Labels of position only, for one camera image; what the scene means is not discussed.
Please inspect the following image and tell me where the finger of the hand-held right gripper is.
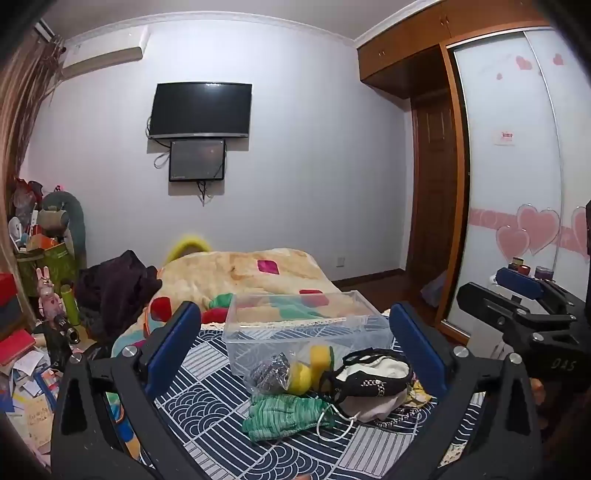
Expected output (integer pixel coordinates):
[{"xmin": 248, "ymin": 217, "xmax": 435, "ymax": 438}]
[
  {"xmin": 456, "ymin": 281, "xmax": 536, "ymax": 334},
  {"xmin": 495, "ymin": 267, "xmax": 588, "ymax": 319}
]

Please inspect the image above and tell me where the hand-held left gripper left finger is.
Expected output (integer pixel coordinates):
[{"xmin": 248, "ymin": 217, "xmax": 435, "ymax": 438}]
[{"xmin": 50, "ymin": 300, "xmax": 204, "ymax": 480}]

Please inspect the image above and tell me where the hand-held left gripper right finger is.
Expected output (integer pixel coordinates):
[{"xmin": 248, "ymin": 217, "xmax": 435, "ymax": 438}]
[{"xmin": 389, "ymin": 301, "xmax": 542, "ymax": 480}]

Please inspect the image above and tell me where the black and white undergarment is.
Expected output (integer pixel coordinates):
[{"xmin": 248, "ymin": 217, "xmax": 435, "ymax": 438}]
[{"xmin": 322, "ymin": 348, "xmax": 415, "ymax": 403}]

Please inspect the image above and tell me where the clear plastic storage box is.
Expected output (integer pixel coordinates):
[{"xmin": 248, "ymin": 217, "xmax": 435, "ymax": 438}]
[{"xmin": 222, "ymin": 291, "xmax": 395, "ymax": 380}]

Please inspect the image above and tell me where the plastic bag of sponges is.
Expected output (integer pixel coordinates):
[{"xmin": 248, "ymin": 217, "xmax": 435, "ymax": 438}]
[{"xmin": 244, "ymin": 344, "xmax": 336, "ymax": 398}]

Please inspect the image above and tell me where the green knit cloth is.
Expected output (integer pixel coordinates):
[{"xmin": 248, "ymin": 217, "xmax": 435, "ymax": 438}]
[{"xmin": 242, "ymin": 393, "xmax": 335, "ymax": 442}]

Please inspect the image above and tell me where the white cloth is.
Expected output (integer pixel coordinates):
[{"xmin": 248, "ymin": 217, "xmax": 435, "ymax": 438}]
[{"xmin": 367, "ymin": 357, "xmax": 411, "ymax": 385}]

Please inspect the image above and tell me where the yellow patterned cloth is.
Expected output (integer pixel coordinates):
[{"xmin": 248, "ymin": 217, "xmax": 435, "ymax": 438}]
[{"xmin": 408, "ymin": 378, "xmax": 433, "ymax": 403}]

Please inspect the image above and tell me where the dark clothes pile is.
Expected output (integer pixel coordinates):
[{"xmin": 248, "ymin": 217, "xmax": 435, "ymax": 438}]
[{"xmin": 75, "ymin": 250, "xmax": 163, "ymax": 343}]

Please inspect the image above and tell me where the beige cloth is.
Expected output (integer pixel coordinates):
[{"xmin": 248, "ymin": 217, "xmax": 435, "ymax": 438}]
[{"xmin": 338, "ymin": 392, "xmax": 417, "ymax": 424}]

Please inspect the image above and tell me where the beige patchwork blanket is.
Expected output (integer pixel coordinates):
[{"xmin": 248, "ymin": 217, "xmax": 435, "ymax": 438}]
[{"xmin": 111, "ymin": 249, "xmax": 385, "ymax": 357}]

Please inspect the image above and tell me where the navy patterned bedsheet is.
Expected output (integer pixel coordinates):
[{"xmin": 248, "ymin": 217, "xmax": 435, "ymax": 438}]
[{"xmin": 105, "ymin": 323, "xmax": 486, "ymax": 480}]

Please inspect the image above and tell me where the wooden sliding wardrobe with hearts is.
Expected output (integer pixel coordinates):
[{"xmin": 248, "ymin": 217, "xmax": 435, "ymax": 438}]
[{"xmin": 442, "ymin": 27, "xmax": 591, "ymax": 354}]

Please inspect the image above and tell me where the green roll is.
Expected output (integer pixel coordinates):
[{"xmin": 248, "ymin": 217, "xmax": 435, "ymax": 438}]
[{"xmin": 60, "ymin": 281, "xmax": 82, "ymax": 326}]

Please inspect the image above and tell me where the wooden door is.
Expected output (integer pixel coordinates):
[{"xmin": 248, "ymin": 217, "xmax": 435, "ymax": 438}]
[{"xmin": 405, "ymin": 91, "xmax": 468, "ymax": 298}]

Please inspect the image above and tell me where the pink bunny toy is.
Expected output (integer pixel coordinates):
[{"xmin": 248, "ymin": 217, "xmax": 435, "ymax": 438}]
[{"xmin": 36, "ymin": 265, "xmax": 66, "ymax": 320}]

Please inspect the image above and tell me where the green cardboard box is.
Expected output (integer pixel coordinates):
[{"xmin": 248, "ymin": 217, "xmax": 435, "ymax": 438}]
[{"xmin": 15, "ymin": 242, "xmax": 78, "ymax": 288}]

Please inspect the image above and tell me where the grey-green plush toy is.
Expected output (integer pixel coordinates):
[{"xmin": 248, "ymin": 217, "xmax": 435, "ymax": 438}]
[{"xmin": 38, "ymin": 190, "xmax": 88, "ymax": 269}]

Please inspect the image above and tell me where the red book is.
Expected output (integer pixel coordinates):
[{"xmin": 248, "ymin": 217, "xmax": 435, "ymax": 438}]
[{"xmin": 0, "ymin": 329, "xmax": 37, "ymax": 366}]

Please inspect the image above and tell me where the pile of papers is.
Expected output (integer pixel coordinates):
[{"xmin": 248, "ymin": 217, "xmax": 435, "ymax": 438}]
[{"xmin": 0, "ymin": 350, "xmax": 62, "ymax": 464}]

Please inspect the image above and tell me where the red box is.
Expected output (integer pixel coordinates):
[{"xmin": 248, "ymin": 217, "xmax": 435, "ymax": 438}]
[{"xmin": 0, "ymin": 272, "xmax": 22, "ymax": 306}]

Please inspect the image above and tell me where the wooden overhead cabinet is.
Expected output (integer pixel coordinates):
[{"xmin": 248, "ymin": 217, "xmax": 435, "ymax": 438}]
[{"xmin": 355, "ymin": 0, "xmax": 551, "ymax": 99}]

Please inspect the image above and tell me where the brown curtain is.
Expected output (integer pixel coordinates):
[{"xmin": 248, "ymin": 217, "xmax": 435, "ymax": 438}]
[{"xmin": 0, "ymin": 25, "xmax": 63, "ymax": 195}]

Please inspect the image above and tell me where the white air conditioner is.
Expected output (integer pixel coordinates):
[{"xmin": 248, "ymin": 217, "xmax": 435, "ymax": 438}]
[{"xmin": 60, "ymin": 45, "xmax": 145, "ymax": 82}]

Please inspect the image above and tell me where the white cord loop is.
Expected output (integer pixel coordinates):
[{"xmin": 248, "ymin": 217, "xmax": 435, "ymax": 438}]
[{"xmin": 317, "ymin": 405, "xmax": 359, "ymax": 437}]

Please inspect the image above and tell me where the small black wall monitor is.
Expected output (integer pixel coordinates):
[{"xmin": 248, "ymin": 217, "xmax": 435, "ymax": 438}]
[{"xmin": 168, "ymin": 138, "xmax": 227, "ymax": 182}]

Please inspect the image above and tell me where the black wall television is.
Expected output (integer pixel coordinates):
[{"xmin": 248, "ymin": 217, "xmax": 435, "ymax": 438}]
[{"xmin": 150, "ymin": 82, "xmax": 253, "ymax": 140}]

